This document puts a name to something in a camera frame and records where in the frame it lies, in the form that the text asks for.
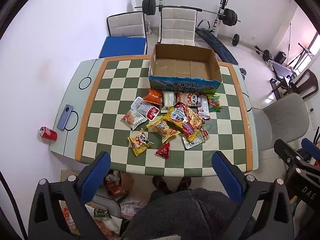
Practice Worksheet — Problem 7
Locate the chair with blue cushion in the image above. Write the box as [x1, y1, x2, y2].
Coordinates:
[99, 11, 148, 58]

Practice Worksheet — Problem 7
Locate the large yellow noodle bag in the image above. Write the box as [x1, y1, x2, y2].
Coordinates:
[164, 103, 204, 141]

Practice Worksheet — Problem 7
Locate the red panda snack bag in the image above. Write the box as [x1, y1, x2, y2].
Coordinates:
[177, 92, 201, 107]

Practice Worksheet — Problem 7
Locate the operator's dark fleece clothing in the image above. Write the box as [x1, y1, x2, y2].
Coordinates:
[124, 188, 239, 239]

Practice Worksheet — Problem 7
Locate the white red sauce packet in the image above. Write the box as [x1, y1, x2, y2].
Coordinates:
[131, 96, 159, 121]

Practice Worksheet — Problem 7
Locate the green gumball candy bag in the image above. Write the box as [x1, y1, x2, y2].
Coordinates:
[207, 94, 222, 112]

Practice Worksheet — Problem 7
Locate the open cardboard box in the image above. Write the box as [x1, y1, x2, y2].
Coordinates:
[148, 43, 222, 94]

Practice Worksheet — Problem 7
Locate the grey office chair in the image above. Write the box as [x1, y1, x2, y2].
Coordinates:
[251, 92, 310, 155]

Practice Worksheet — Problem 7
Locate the red triangular snack bag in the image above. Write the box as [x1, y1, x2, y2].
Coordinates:
[156, 142, 170, 159]

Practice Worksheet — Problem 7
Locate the cookie snack bag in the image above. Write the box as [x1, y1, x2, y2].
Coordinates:
[121, 109, 148, 130]

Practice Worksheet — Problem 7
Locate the black weight bench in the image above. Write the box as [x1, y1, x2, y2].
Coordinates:
[195, 28, 238, 65]

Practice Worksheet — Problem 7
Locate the white snack pack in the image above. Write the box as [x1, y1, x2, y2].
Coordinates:
[161, 91, 176, 113]

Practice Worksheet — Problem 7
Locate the white padded chair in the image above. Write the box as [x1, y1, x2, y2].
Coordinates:
[158, 7, 197, 46]

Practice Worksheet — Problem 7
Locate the dark wooden chair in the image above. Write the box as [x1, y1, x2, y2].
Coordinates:
[271, 69, 319, 100]

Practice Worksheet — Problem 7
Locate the yellow bread snack bag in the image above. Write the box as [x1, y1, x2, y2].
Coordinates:
[146, 116, 181, 144]

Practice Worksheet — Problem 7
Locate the red soda can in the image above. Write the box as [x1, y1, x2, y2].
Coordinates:
[39, 126, 57, 141]

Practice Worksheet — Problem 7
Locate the bin of snacks under table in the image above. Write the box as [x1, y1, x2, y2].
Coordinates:
[60, 169, 151, 240]

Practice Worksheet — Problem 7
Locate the yellow panda snack bag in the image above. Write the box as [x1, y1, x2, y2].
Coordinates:
[128, 129, 154, 157]

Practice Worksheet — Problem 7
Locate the long red white wrapper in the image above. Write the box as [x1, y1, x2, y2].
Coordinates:
[197, 95, 211, 120]

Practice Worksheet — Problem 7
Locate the orange snack bag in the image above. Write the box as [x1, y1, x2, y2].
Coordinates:
[143, 88, 163, 105]

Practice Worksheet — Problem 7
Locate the blue smartphone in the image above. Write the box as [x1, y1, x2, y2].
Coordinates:
[57, 105, 73, 131]

